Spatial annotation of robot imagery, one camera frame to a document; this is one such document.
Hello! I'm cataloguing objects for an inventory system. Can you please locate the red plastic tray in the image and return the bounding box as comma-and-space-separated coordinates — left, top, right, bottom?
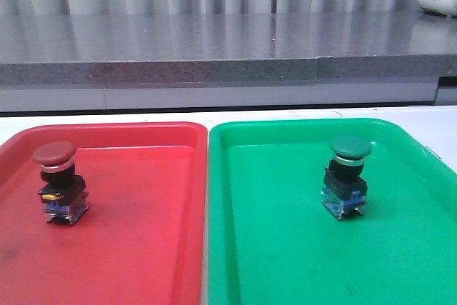
1, 122, 208, 304

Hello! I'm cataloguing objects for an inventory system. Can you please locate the red mushroom push button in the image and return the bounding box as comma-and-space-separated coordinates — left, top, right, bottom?
33, 141, 90, 226

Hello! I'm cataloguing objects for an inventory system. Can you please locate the green plastic tray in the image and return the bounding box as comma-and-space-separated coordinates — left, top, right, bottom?
209, 119, 456, 304

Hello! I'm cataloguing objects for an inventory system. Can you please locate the green mushroom push button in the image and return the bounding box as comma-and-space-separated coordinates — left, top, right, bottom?
321, 136, 372, 220

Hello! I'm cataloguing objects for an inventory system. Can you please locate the grey stone counter ledge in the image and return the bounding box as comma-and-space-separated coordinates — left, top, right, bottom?
1, 11, 456, 113

